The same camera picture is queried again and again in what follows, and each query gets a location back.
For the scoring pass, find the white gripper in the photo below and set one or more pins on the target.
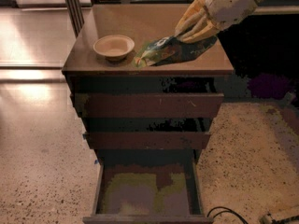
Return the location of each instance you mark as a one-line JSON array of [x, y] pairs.
[[226, 6]]

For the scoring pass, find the green rice chip bag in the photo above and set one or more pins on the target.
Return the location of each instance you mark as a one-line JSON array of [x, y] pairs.
[[169, 50]]

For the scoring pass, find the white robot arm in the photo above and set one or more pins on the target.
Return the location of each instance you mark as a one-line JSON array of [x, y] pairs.
[[205, 18]]

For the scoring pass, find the dark brown drawer cabinet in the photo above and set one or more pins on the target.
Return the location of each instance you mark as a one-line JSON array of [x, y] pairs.
[[87, 72]]

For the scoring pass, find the top drawer front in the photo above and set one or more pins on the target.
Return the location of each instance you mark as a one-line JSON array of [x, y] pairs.
[[147, 105]]

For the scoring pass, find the middle drawer front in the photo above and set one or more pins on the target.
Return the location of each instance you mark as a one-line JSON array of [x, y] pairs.
[[147, 140]]

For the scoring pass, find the open bottom drawer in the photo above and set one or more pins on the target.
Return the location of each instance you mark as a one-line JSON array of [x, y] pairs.
[[139, 194]]

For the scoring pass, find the beige paper bowl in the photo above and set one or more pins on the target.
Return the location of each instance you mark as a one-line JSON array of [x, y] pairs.
[[114, 47]]

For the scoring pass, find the grey power strip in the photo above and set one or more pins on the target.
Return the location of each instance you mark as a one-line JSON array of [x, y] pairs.
[[286, 216]]

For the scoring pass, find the metal window frame post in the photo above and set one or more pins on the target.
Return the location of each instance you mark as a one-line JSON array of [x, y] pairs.
[[75, 14]]

